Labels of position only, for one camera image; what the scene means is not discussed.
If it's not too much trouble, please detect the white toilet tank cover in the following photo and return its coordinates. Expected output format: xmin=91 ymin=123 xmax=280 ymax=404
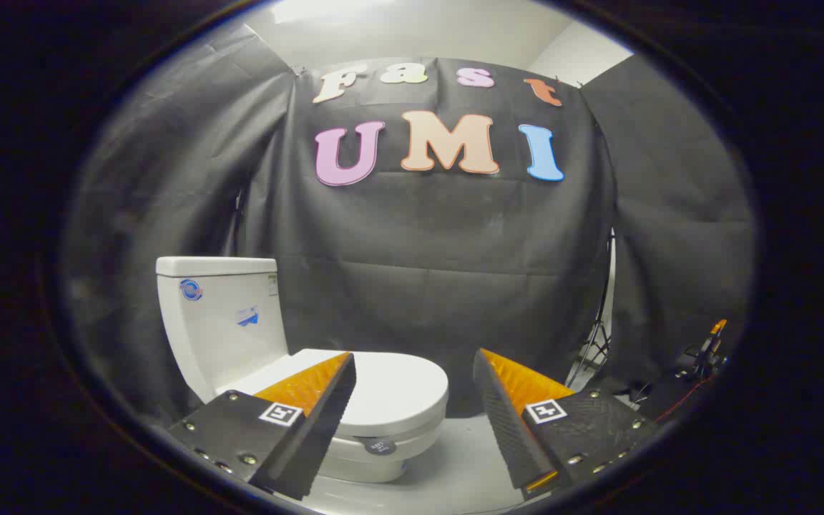
xmin=156 ymin=256 xmax=278 ymax=278

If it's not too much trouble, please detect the white ceramic toilet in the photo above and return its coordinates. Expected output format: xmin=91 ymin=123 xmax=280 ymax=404
xmin=156 ymin=256 xmax=448 ymax=484

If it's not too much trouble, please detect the black backdrop cloth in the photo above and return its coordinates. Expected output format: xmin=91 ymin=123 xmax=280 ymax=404
xmin=62 ymin=21 xmax=756 ymax=430

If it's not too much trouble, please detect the black and orange device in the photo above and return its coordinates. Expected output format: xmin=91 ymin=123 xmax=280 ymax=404
xmin=673 ymin=320 xmax=729 ymax=380

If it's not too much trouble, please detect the black tripod stand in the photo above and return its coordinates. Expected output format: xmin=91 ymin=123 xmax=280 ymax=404
xmin=566 ymin=229 xmax=617 ymax=391

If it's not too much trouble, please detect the white toilet lid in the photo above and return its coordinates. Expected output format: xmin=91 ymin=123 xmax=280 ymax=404
xmin=217 ymin=348 xmax=450 ymax=438

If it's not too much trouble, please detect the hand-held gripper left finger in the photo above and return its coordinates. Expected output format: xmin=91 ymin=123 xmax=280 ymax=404
xmin=167 ymin=350 xmax=357 ymax=501

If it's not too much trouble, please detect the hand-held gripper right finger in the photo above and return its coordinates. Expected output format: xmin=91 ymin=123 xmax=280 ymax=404
xmin=472 ymin=348 xmax=659 ymax=500

